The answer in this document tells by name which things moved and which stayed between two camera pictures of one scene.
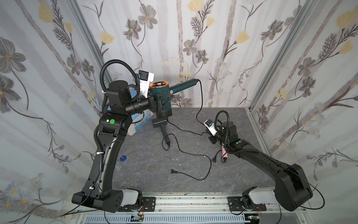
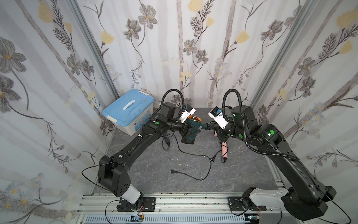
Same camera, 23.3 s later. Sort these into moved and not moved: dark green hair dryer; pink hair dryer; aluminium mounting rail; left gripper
Moved: left gripper; dark green hair dryer
Not moved: aluminium mounting rail; pink hair dryer
